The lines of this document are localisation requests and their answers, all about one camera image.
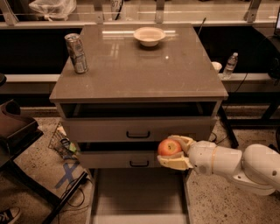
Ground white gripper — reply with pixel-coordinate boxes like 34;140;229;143
157;135;216;175

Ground red apple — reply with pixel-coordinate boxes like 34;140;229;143
157;139;182;156

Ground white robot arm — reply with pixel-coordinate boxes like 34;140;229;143
157;135;280;195

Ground open bottom drawer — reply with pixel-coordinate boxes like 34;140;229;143
86;168;191;224

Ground grey drawer cabinet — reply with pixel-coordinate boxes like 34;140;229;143
50;24;228;156

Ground black table leg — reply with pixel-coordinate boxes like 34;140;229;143
218;107;239;149

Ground white paper cup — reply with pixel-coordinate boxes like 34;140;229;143
212;61;222;73

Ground clear plastic water bottle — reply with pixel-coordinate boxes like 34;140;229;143
222;52;238;80

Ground blue tape cross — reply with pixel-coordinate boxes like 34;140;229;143
55;162;79;189

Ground white paper bowl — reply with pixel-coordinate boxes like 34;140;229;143
133;27;165;47

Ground silver drink can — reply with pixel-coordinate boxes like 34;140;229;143
65;33;88;74

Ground dark chair on left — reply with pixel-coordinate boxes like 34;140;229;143
0;73;88;224

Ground black white sneaker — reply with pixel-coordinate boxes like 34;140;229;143
0;207;21;224

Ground white plastic bag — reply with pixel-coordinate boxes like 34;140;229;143
29;0;77;21

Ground top drawer with black handle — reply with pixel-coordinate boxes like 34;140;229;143
61;117;216;143

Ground drawer with black handle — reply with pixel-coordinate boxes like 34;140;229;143
61;117;216;143
78;150;162;169

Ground middle drawer with black handle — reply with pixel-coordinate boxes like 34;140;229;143
78;150;162;169

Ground wire basket with items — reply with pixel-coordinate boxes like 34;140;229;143
48;122;77;161

